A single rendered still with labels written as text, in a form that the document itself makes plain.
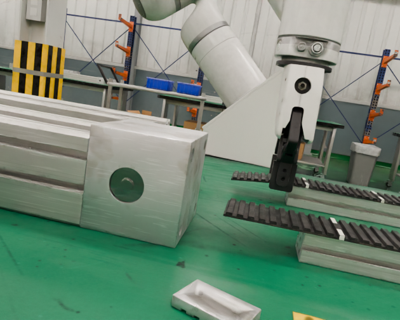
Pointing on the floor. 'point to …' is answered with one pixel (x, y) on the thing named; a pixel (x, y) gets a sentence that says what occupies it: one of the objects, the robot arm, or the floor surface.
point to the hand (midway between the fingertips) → (281, 173)
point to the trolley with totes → (193, 91)
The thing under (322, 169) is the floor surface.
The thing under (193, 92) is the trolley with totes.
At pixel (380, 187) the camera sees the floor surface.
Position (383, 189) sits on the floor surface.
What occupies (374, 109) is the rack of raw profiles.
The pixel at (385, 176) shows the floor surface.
